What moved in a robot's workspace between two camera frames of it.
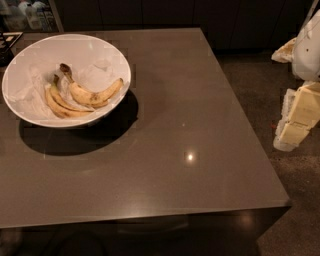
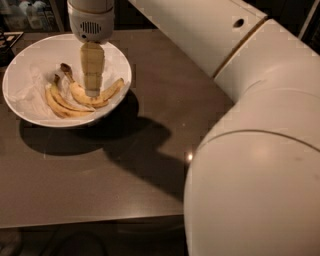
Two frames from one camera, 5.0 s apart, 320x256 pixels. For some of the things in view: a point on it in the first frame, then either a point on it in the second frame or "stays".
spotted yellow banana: (92, 99) stays
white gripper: (308, 50) to (90, 27)
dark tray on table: (6, 41) stays
